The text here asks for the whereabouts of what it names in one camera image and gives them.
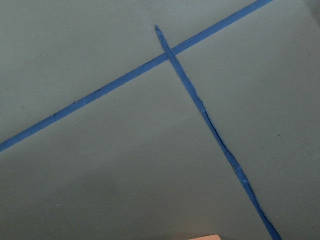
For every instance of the pink plastic bin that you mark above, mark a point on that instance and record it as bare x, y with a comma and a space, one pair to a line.
207, 237

